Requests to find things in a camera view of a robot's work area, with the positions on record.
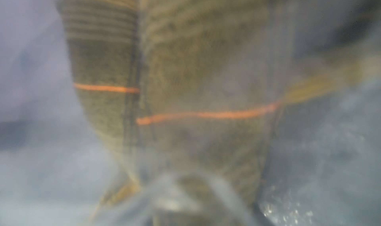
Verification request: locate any yellow plaid shirt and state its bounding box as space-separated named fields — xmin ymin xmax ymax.
xmin=58 ymin=0 xmax=381 ymax=226

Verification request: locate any clear plastic vacuum bag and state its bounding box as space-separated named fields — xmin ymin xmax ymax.
xmin=1 ymin=0 xmax=381 ymax=226

